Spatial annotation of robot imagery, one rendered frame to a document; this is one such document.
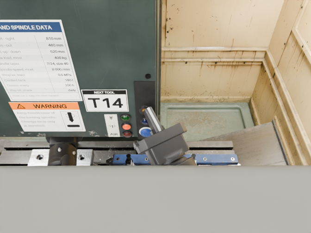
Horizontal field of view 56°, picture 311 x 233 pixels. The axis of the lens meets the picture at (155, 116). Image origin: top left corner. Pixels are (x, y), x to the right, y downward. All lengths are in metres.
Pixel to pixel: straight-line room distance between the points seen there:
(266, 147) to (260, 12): 0.74
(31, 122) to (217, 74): 1.45
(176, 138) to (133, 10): 0.28
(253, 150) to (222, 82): 0.56
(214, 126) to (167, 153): 1.47
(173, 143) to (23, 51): 0.35
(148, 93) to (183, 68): 1.31
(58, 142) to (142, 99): 0.43
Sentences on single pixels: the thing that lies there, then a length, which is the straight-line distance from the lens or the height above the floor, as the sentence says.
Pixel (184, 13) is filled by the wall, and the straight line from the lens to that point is 1.72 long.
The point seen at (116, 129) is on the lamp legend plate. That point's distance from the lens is 0.74.
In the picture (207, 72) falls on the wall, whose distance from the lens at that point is 1.99.
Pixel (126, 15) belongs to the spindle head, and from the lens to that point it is 0.53.
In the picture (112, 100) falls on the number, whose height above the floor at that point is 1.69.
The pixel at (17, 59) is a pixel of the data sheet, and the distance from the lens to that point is 0.64.
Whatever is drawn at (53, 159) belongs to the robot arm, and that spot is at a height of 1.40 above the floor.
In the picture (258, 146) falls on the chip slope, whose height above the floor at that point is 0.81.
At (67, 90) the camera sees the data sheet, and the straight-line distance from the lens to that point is 0.66.
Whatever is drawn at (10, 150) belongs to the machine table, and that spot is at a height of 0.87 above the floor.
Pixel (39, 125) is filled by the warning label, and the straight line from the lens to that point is 0.78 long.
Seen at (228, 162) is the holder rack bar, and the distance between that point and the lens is 1.14.
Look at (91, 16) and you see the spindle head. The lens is 0.54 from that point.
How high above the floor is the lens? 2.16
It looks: 49 degrees down
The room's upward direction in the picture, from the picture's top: straight up
